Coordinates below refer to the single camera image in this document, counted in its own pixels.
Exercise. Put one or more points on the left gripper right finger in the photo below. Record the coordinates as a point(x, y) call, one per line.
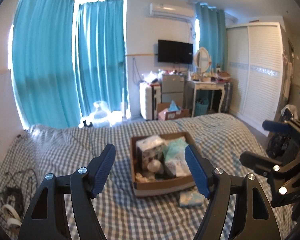
point(253, 215)

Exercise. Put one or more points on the teal white wipes pack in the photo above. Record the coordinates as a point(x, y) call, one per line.
point(174, 158)

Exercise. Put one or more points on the white air conditioner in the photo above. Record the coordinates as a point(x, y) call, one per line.
point(171, 11)

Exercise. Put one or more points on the teal curtain left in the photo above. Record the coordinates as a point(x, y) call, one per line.
point(66, 58)

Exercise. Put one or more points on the small teal tissue packet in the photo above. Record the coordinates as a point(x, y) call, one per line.
point(190, 199)

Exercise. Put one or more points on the white dressing table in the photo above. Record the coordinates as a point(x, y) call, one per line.
point(200, 85)

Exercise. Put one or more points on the checkered bed cover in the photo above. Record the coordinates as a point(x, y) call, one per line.
point(43, 149)

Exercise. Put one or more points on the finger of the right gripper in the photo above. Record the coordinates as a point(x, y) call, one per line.
point(276, 127)
point(256, 162)

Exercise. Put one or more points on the small grey fridge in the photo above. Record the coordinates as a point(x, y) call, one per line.
point(172, 88)

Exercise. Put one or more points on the white suitcase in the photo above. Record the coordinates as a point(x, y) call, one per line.
point(150, 97)

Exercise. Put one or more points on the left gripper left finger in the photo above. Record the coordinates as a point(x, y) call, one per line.
point(46, 216)

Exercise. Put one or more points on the white cloth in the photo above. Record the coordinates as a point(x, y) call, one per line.
point(145, 177)

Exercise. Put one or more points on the floor cardboard box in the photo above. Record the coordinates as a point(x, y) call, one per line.
point(171, 111)

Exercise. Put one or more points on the white louvered wardrobe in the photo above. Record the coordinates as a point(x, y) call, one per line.
point(255, 64)

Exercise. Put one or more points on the teal curtain right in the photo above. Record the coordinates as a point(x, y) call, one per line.
point(213, 35)

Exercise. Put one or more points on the teal curtain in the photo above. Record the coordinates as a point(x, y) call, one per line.
point(213, 35)
point(66, 58)

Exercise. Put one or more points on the brown cardboard box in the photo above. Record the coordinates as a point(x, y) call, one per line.
point(164, 184)

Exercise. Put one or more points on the black wall television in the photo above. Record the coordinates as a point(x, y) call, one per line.
point(175, 52)

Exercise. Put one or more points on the oval vanity mirror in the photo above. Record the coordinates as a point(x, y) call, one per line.
point(202, 60)

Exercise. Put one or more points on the clear water jug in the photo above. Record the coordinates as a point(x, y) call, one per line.
point(99, 116)

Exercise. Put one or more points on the teal waste basket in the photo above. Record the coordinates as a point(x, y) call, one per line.
point(201, 107)

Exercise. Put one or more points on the black white tissue pack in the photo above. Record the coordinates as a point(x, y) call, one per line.
point(148, 149)

